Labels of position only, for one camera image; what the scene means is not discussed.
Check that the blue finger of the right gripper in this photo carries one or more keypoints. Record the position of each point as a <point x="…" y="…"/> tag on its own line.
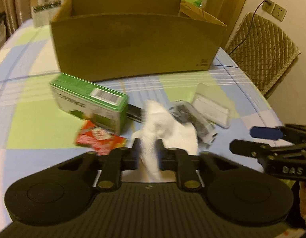
<point x="266" y="133"/>

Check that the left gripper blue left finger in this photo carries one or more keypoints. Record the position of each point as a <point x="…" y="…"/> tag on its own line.
<point x="117" y="161"/>

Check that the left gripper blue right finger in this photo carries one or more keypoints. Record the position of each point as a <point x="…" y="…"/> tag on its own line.
<point x="183" y="164"/>

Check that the red candy wrapper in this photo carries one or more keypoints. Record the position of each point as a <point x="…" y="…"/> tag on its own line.
<point x="98" y="139"/>

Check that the white cotton glove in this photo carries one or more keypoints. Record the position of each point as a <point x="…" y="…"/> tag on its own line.
<point x="158" y="123"/>

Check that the black pen-like stick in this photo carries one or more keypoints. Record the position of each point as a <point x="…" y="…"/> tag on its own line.
<point x="135" y="113"/>

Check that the green medicine box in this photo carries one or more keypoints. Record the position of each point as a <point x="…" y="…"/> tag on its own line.
<point x="104" y="107"/>

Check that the clear plastic case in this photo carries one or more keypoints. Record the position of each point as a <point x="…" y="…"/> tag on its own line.
<point x="209" y="108"/>

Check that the person right hand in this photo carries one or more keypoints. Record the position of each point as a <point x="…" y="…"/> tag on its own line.
<point x="302" y="196"/>

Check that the quilted brown chair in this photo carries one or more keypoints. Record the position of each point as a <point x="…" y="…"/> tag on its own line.
<point x="263" y="51"/>

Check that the large cardboard box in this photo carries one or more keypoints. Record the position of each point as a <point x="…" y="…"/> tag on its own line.
<point x="98" y="40"/>

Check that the wooden door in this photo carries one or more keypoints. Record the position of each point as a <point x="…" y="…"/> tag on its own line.
<point x="227" y="11"/>

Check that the wall power socket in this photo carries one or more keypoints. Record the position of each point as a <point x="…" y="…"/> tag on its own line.
<point x="274" y="9"/>

